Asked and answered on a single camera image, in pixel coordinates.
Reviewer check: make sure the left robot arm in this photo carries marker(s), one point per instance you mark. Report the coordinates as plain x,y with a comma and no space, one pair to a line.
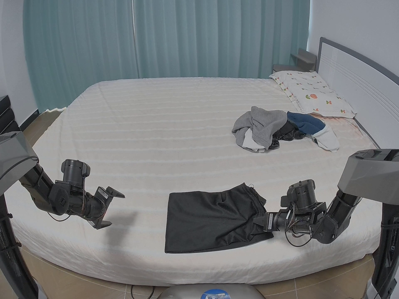
34,185

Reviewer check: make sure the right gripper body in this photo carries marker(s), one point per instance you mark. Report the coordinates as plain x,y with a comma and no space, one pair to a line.
272,221

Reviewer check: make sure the blue-green curtain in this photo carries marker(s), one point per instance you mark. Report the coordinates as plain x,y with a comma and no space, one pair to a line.
81,36
218,26

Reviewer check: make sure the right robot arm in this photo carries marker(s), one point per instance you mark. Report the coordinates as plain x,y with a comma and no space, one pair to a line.
358,179

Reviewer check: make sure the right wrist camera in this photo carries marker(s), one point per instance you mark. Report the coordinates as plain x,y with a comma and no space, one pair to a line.
286,200

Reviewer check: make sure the pile of clothes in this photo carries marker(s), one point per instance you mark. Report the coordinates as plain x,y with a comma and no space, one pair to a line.
265,126

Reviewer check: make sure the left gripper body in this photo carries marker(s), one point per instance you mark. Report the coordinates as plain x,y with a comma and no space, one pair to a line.
95,206

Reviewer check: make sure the grey bedside table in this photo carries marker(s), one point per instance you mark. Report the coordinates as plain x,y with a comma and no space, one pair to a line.
304,59

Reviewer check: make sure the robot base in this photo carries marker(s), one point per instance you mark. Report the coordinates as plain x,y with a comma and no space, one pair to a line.
187,293

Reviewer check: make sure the black chest of drawers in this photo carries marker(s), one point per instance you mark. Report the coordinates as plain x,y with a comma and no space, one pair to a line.
7,117

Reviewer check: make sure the white printed pillow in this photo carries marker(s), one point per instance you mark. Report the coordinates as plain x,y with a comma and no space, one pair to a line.
314,93

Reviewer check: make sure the black T-shirt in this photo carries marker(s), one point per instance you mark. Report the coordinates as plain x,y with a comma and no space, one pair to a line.
212,216

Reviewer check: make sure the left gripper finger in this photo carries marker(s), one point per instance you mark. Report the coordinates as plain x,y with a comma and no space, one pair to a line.
114,193
103,224

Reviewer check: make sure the bed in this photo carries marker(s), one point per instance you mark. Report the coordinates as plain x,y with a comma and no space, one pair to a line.
156,129

